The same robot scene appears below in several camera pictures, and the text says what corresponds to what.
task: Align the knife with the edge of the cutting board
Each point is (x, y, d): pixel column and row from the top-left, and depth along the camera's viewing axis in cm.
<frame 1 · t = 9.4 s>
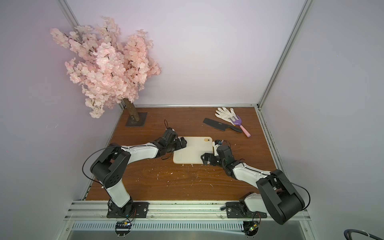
left hand: (183, 143, 95), fingers open
right hand: (208, 153, 88), fingers open
white cutting board: (195, 147, 102), on the table
black cleaver knife: (220, 126, 109), on the table
white work glove: (226, 114, 116), on the table
purple pink toy rake: (239, 121, 110), point 2 cm above the table

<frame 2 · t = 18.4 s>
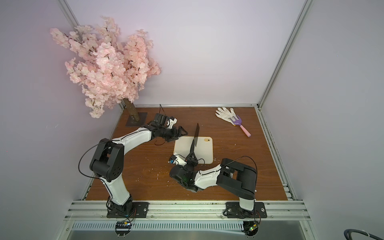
left hand: (184, 135, 90), fingers open
right hand: (193, 151, 85), fingers open
black cleaver knife: (195, 141, 95), point 6 cm above the table
the other named things where they were.

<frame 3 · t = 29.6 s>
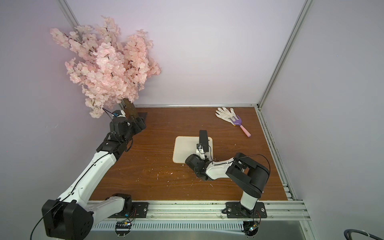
left hand: (137, 120, 80), fingers open
right hand: (200, 153, 92), fingers open
black cleaver knife: (203, 140, 103), on the table
the other named things where they were.

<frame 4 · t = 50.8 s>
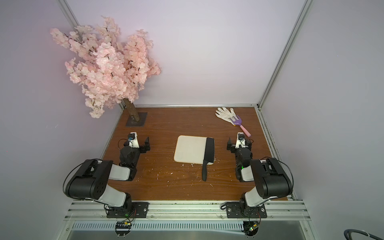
left hand: (140, 136, 90), fingers open
right hand: (241, 135, 89), fingers open
black cleaver knife: (209, 156, 95), on the table
the other named things where they were.

